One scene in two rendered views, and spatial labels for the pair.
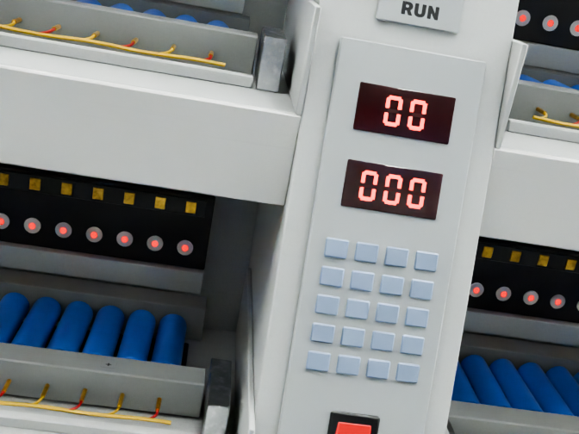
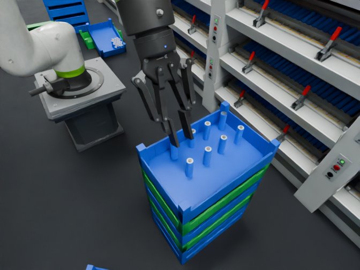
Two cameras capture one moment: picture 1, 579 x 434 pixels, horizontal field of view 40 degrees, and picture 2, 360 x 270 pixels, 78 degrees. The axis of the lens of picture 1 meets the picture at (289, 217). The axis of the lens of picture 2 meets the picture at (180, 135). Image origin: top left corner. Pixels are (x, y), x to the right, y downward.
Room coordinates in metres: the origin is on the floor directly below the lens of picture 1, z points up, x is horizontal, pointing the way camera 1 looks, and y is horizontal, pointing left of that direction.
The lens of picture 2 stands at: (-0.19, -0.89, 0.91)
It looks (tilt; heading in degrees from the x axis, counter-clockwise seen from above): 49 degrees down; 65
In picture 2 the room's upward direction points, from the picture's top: straight up
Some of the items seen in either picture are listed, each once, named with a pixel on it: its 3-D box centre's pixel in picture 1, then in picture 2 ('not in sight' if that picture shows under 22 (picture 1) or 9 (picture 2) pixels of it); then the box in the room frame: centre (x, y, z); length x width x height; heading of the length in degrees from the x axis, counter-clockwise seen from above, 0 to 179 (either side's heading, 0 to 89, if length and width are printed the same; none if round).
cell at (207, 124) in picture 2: not in sight; (206, 130); (0.06, -0.53, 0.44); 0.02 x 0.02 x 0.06
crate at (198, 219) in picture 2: not in sight; (204, 171); (0.02, -0.61, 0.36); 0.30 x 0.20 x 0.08; 11
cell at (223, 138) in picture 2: not in sight; (222, 144); (0.07, -0.60, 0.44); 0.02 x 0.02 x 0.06
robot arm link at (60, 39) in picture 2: not in sight; (60, 50); (-0.27, 0.07, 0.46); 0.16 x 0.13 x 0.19; 31
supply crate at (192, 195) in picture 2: not in sight; (207, 154); (0.02, -0.61, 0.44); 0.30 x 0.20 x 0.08; 11
